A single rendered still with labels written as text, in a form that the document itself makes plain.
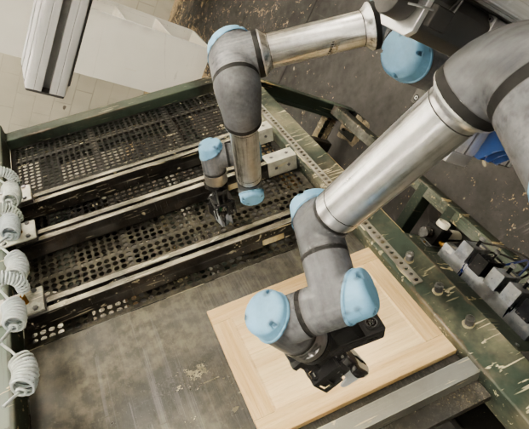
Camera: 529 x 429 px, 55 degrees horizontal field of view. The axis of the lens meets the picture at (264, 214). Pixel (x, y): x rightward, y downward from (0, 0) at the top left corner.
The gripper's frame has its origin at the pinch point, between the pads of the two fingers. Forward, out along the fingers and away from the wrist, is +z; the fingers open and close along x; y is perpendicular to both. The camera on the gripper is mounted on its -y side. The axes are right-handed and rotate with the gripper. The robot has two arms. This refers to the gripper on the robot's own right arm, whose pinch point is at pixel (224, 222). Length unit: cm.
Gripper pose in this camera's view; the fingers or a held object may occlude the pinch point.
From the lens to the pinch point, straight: 182.1
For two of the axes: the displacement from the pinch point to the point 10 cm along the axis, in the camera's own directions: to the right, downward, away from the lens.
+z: 1.0, 7.4, 6.6
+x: 9.2, -3.2, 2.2
